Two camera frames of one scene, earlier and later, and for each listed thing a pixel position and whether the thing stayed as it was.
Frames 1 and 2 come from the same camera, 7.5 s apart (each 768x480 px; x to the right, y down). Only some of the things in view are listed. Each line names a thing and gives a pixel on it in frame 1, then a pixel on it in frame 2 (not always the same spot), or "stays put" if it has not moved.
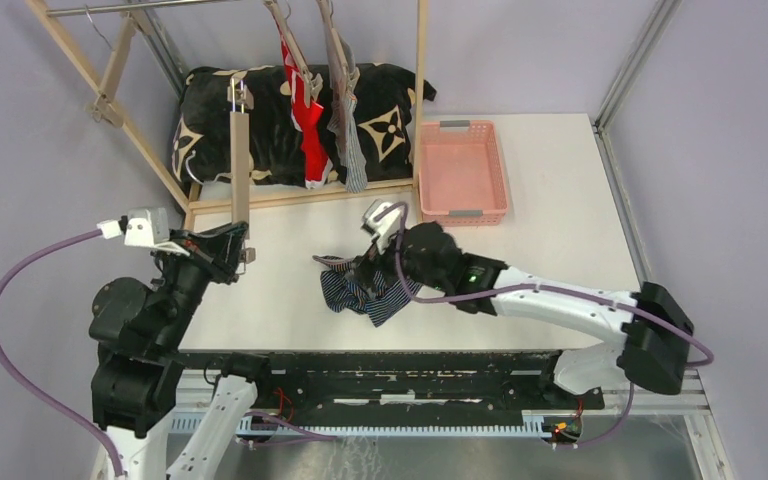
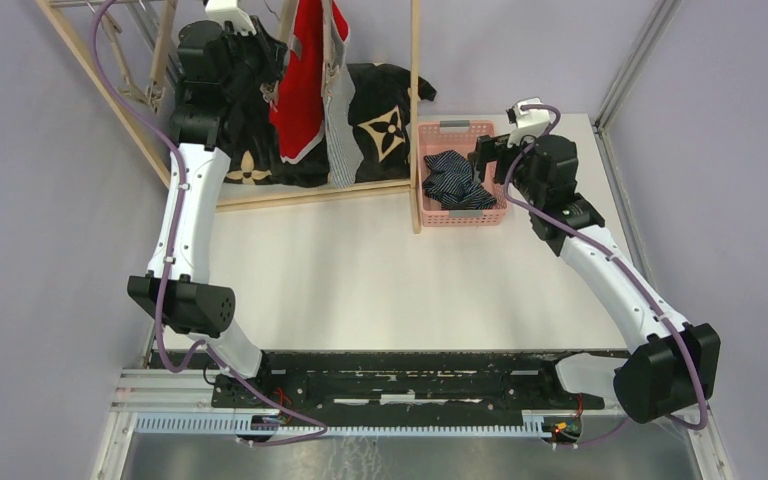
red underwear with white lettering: (307, 121) -> (297, 112)
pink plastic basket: (461, 180) stays put
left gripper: (200, 246) -> (272, 51)
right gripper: (366, 265) -> (487, 149)
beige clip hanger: (105, 107) -> (112, 27)
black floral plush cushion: (385, 98) stays put
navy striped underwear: (382, 299) -> (451, 182)
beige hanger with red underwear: (304, 83) -> (286, 21)
